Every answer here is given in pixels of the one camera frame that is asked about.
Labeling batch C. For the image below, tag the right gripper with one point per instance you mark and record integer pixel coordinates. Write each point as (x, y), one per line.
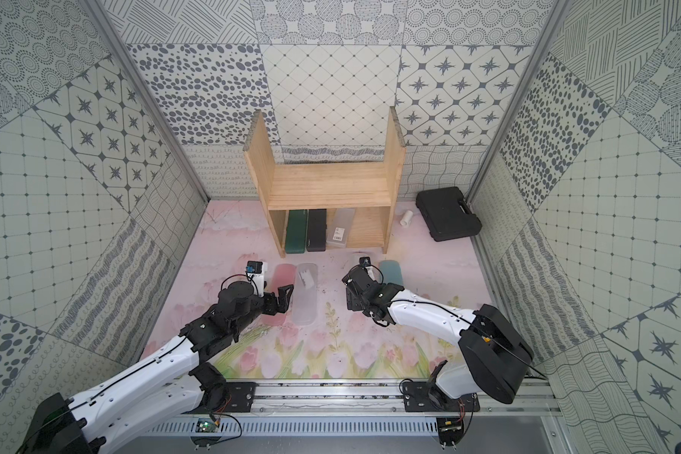
(352, 304)

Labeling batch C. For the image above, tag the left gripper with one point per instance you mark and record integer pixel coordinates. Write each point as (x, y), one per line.
(272, 303)

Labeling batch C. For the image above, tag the pink pencil case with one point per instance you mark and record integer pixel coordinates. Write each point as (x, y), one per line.
(282, 275)

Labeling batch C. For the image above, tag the clear white pencil case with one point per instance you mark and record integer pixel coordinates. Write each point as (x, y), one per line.
(304, 306)

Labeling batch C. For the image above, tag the teal pencil case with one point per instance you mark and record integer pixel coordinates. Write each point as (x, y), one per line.
(391, 271)

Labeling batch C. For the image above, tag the clear pencil case with label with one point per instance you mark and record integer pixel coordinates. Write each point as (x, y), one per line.
(338, 230)

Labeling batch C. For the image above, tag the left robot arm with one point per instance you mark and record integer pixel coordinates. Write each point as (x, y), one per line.
(177, 378)

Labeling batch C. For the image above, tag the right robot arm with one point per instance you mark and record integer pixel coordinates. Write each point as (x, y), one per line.
(496, 358)

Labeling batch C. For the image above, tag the dark green pencil case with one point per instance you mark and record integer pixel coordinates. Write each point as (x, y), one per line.
(296, 232)

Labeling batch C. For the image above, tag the black pencil case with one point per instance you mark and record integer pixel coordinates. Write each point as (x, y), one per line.
(316, 230)

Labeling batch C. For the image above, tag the wooden shelf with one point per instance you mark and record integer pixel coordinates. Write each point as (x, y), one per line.
(371, 188)

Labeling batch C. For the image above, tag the small white roll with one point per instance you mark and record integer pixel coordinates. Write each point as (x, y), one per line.
(406, 219)

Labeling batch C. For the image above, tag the black plastic tool case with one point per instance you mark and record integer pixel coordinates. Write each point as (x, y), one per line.
(447, 214)

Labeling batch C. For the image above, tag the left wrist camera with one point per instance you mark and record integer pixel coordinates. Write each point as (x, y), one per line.
(255, 273)

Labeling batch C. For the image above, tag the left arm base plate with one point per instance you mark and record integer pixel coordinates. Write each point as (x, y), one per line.
(233, 396)

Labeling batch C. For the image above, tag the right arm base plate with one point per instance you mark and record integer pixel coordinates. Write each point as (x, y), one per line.
(422, 396)

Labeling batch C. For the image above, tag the white slotted cable duct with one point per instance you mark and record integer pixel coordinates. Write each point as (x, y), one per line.
(298, 426)

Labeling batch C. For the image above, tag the aluminium mounting rail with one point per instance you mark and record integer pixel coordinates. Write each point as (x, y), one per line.
(327, 397)

